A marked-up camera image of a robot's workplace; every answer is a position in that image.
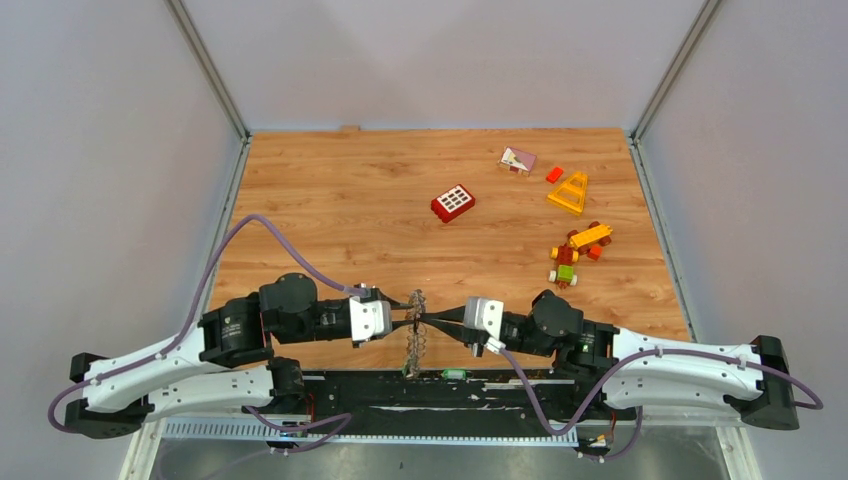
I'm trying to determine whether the large grey toothed keyring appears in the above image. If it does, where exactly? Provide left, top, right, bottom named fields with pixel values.
left=402, top=289, right=426, bottom=379

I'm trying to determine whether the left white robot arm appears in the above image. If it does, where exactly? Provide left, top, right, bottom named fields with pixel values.
left=64, top=273, right=411, bottom=439

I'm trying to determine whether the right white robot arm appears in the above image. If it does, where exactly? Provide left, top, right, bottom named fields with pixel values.
left=418, top=290, right=799, bottom=431

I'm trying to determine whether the small green bubble level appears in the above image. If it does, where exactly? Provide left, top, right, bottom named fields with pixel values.
left=441, top=369, right=468, bottom=380

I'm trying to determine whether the red green toy vehicle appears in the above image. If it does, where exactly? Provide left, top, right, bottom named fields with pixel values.
left=547, top=244, right=579, bottom=289

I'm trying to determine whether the red window toy brick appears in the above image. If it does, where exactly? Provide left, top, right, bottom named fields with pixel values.
left=430, top=184, right=476, bottom=224

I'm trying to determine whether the yellow orange toy car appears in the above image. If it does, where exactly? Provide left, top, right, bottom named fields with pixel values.
left=566, top=221, right=613, bottom=255

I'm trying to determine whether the small red toy brick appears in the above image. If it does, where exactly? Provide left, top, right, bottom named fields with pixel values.
left=545, top=167, right=564, bottom=184

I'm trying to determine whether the pink roof toy house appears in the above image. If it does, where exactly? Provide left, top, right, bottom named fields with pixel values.
left=497, top=147, right=537, bottom=176

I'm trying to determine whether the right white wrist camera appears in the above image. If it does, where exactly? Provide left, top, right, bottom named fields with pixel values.
left=462, top=296, right=505, bottom=358

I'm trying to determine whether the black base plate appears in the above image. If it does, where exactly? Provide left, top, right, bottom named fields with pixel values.
left=264, top=368, right=664, bottom=440

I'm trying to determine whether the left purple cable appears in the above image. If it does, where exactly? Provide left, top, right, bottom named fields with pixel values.
left=47, top=213, right=372, bottom=435

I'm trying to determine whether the grey slotted cable duct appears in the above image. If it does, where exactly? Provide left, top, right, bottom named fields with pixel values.
left=162, top=417, right=580, bottom=446

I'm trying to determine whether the yellow triangular toy frame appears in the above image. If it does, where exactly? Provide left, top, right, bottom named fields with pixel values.
left=546, top=172, right=589, bottom=216

